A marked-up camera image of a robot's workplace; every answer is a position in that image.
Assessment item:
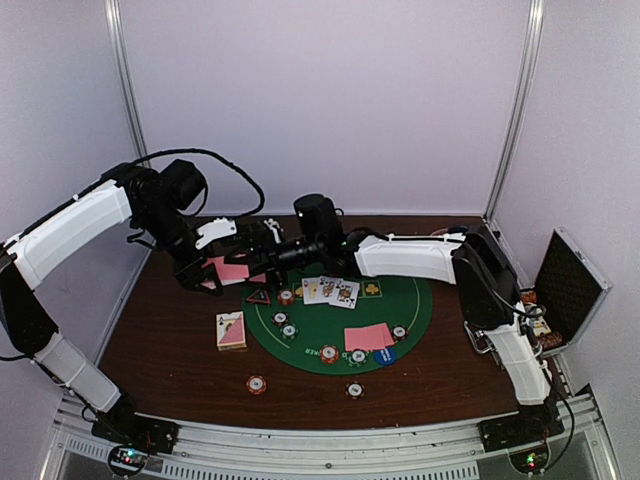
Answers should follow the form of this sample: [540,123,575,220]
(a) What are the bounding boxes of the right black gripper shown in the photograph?
[227,229,325,291]

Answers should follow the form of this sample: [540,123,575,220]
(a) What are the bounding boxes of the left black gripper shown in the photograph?
[136,202,223,296]

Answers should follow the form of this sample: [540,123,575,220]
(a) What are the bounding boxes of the red card deck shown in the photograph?
[202,256,249,286]

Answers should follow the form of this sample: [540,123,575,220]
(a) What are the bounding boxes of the black red triangular dealer button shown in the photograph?
[246,289,272,306]

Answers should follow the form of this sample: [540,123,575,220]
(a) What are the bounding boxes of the red chips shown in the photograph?
[278,289,295,306]
[320,345,341,365]

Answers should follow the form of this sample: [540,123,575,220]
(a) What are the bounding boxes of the green chip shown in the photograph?
[347,349,368,366]
[280,324,299,340]

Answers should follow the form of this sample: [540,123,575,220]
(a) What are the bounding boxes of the face up king card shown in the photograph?
[329,280,360,310]

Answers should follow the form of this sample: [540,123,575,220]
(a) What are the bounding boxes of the orange poker chip stack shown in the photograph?
[246,375,267,395]

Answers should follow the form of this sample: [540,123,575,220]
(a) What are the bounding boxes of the red playing card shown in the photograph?
[248,274,267,285]
[372,323,395,350]

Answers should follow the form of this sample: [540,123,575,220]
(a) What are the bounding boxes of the brown poker chip stack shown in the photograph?
[345,381,365,400]

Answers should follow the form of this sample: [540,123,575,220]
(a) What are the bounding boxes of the blue small blind button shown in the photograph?
[374,348,397,366]

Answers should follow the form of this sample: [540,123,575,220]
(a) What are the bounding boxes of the face up ace card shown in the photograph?
[302,277,322,305]

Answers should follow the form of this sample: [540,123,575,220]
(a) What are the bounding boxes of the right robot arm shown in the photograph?
[222,193,557,442]

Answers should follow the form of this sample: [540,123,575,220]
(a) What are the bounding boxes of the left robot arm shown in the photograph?
[1,160,236,444]

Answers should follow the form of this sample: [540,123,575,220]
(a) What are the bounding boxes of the card deck box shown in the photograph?
[215,311,247,351]

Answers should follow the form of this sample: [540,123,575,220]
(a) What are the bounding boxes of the round green poker mat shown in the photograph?
[242,276,433,376]

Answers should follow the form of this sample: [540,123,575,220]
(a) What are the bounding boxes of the dark blue mug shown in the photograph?
[447,225,469,234]

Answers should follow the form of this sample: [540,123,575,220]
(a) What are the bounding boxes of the aluminium poker chip case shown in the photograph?
[463,227,614,372]

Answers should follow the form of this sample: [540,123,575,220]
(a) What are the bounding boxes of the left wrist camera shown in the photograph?
[195,217,249,251]

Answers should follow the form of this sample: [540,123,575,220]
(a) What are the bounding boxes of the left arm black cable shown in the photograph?
[134,147,266,219]

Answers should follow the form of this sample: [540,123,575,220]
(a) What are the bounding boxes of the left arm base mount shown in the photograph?
[91,414,179,454]

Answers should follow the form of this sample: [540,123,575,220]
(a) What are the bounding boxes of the left aluminium frame post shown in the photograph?
[104,0,148,159]

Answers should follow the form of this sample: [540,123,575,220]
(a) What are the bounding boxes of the aluminium frame post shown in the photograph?
[484,0,546,223]
[104,0,148,159]

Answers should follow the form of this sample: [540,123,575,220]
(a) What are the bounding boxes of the right aluminium frame post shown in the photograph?
[484,0,546,223]

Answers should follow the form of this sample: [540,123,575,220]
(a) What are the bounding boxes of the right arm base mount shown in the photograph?
[478,414,565,452]

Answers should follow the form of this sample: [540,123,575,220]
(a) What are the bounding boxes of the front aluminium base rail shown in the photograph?
[36,394,623,479]

